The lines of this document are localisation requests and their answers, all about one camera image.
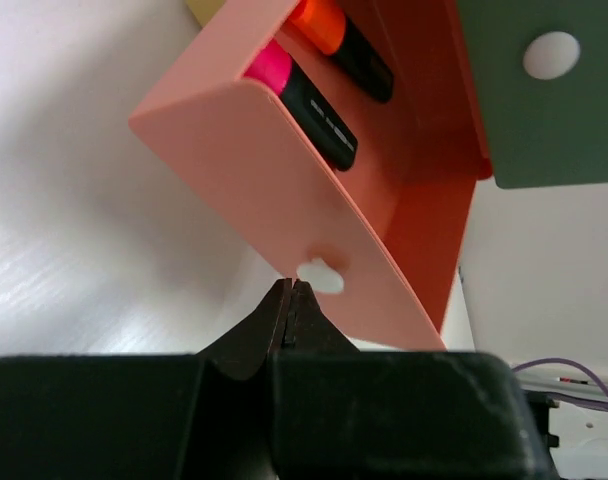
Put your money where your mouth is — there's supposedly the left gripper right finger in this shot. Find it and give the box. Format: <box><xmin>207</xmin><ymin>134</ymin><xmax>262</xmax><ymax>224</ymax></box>
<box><xmin>271</xmin><ymin>279</ymin><xmax>557</xmax><ymax>479</ymax></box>

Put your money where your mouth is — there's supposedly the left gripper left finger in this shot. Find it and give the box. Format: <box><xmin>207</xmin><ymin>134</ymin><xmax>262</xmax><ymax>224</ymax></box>
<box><xmin>0</xmin><ymin>279</ymin><xmax>290</xmax><ymax>479</ymax></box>

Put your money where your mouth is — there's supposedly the red drawer box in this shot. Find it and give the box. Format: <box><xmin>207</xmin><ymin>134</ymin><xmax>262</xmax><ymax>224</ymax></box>
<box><xmin>129</xmin><ymin>1</ymin><xmax>488</xmax><ymax>350</ymax></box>

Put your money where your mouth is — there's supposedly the pink highlighter marker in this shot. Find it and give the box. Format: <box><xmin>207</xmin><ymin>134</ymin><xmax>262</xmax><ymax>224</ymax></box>
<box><xmin>244</xmin><ymin>39</ymin><xmax>358</xmax><ymax>171</ymax></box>

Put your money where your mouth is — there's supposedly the orange highlighter marker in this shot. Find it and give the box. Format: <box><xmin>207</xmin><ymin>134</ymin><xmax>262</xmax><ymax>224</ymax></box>
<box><xmin>287</xmin><ymin>0</ymin><xmax>394</xmax><ymax>104</ymax></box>

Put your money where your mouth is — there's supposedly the green top drawer box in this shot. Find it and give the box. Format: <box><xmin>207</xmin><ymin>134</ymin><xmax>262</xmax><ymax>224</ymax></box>
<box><xmin>457</xmin><ymin>1</ymin><xmax>608</xmax><ymax>189</ymax></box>

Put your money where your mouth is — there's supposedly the yellow bottom drawer box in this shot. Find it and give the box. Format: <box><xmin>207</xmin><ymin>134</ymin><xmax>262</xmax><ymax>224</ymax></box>
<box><xmin>185</xmin><ymin>0</ymin><xmax>226</xmax><ymax>27</ymax></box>

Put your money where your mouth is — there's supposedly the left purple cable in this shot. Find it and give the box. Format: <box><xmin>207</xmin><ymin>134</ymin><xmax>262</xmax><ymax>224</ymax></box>
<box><xmin>511</xmin><ymin>357</ymin><xmax>608</xmax><ymax>414</ymax></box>

